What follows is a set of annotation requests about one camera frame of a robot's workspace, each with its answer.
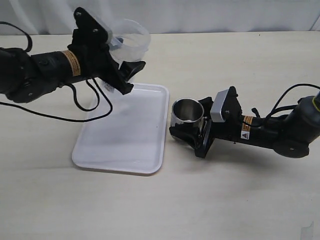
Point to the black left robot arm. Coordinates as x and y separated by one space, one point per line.
25 78

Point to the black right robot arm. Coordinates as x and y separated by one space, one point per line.
287 130

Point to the white rectangular plastic tray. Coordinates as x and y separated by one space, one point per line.
129 140

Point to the white backdrop curtain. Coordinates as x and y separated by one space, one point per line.
55 17

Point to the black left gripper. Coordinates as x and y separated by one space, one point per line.
93 53

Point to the clear plastic water pitcher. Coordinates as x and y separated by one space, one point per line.
129 41

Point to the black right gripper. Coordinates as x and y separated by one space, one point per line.
201 139

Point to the stainless steel cup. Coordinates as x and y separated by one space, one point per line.
187 112

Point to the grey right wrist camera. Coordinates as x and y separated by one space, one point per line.
217 112

